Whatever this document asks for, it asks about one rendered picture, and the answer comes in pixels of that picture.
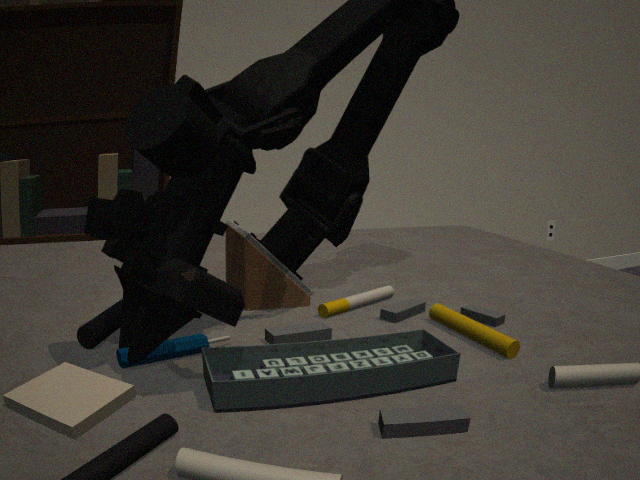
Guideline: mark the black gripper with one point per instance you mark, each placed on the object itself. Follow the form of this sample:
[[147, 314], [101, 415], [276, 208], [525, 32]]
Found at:
[[162, 293]]

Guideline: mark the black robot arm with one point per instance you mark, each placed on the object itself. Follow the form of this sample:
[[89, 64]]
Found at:
[[192, 134]]

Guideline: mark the beige cylinder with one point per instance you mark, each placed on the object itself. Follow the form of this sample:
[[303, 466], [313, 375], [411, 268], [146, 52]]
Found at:
[[198, 465], [594, 375]]

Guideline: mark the blue hexagonal rod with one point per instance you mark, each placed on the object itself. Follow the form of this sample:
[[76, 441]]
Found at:
[[170, 349]]

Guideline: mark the black cylinder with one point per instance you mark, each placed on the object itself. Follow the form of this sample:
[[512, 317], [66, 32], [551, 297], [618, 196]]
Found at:
[[96, 330], [114, 460]]

